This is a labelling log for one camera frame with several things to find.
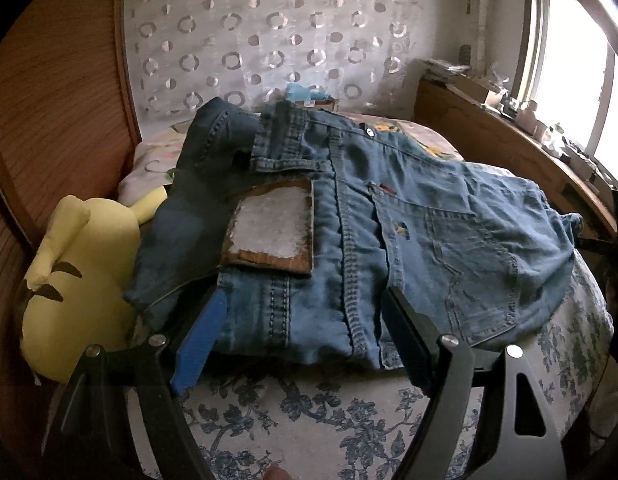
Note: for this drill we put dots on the window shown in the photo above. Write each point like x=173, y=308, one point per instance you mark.
x=569, y=60

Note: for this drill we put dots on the blue denim pants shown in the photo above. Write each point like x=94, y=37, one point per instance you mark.
x=339, y=210

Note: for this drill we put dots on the light blue soft item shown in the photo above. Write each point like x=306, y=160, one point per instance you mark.
x=304, y=92

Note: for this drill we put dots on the small cardboard box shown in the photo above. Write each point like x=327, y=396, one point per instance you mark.
x=321, y=106

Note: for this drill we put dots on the yellow plush toy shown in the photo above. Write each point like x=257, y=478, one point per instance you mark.
x=74, y=270

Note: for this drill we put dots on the white wall pipe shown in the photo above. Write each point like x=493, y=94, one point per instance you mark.
x=483, y=10

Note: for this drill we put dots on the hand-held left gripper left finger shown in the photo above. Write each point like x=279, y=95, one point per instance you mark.
x=199, y=342

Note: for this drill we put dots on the pile of small shelf items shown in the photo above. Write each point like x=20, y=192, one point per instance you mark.
x=489, y=92

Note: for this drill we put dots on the blue floral white blanket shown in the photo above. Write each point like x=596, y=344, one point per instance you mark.
x=299, y=410

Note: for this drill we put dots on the wooden bedside shelf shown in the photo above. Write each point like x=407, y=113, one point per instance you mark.
x=489, y=140

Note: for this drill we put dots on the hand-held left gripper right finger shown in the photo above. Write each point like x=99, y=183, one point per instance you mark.
x=409, y=340

